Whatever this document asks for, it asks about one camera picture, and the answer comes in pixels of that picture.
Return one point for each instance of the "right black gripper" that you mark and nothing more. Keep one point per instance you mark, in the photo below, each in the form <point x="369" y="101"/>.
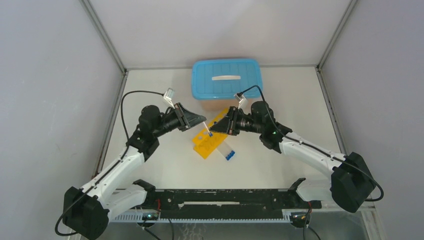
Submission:
<point x="227" y="124"/>

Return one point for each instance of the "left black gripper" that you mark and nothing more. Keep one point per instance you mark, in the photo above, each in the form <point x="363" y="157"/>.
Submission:
<point x="186" y="119"/>

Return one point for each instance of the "yellow test tube rack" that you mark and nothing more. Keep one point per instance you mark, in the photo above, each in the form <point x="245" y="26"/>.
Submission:
<point x="204" y="145"/>

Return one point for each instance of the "blue plastic box lid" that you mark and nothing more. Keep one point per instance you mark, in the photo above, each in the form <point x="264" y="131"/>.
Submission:
<point x="221" y="79"/>

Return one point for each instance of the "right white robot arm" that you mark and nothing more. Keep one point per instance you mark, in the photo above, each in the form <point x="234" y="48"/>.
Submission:
<point x="349" y="181"/>

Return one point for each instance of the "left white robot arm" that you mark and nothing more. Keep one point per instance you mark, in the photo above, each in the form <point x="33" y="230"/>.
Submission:
<point x="88" y="210"/>

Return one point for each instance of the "pink plastic storage box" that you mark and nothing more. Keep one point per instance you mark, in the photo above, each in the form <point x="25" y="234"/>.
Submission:
<point x="218" y="105"/>

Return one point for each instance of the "blue-capped tube bundle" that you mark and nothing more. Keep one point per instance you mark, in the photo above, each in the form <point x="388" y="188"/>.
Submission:
<point x="226" y="150"/>

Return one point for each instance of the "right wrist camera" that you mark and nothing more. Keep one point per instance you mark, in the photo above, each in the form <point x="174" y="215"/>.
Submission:
<point x="242" y="100"/>

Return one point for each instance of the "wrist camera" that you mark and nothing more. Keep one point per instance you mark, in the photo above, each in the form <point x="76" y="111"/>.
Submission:
<point x="168" y="97"/>
<point x="242" y="100"/>

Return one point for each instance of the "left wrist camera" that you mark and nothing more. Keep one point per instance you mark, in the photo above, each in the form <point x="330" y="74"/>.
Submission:
<point x="168" y="97"/>

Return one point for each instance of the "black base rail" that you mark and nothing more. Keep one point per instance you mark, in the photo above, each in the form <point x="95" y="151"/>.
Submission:
<point x="224" y="204"/>

